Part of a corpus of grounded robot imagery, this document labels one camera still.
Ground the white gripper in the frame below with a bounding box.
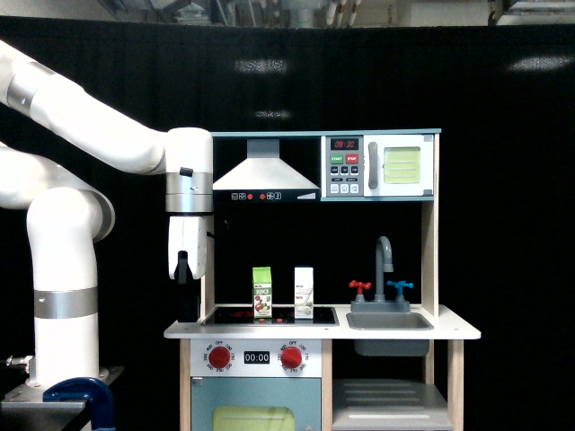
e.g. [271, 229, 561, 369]
[168, 215, 208, 322]

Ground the green juice box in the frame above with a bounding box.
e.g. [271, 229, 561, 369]
[252, 267, 272, 319]

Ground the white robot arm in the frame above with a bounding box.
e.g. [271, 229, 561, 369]
[1, 44, 213, 388]

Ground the grey toy sink basin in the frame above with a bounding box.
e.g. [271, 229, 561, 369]
[347, 312, 434, 357]

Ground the black toy stovetop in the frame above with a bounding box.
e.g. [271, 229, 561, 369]
[202, 305, 338, 327]

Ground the left red stove knob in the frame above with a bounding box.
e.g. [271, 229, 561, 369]
[208, 346, 232, 369]

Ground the red stove knob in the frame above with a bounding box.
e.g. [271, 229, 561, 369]
[279, 346, 303, 370]
[208, 346, 232, 369]

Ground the white milk carton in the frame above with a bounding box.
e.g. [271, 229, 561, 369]
[294, 267, 314, 320]

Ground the teal toy oven door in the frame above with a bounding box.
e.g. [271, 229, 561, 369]
[190, 376, 322, 430]

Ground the right red stove knob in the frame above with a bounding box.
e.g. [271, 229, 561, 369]
[279, 346, 303, 370]

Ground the wooden toy kitchen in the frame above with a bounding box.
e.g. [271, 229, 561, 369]
[165, 129, 480, 430]

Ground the silver toy range hood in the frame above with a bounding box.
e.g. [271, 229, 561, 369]
[213, 138, 321, 204]

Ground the blue C-clamp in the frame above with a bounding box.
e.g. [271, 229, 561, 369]
[42, 377, 117, 431]

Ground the grey toy faucet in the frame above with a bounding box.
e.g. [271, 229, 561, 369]
[351, 236, 410, 313]

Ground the white toy microwave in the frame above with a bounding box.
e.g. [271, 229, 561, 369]
[321, 132, 438, 199]

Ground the grey lower shelf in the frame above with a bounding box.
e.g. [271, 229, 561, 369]
[332, 379, 453, 430]

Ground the red tap handle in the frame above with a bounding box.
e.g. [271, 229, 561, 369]
[349, 280, 372, 303]

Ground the grey metal base plate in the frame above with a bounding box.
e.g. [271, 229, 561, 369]
[1, 366, 124, 430]

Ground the blue tap handle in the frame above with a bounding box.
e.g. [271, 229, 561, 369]
[386, 280, 414, 303]

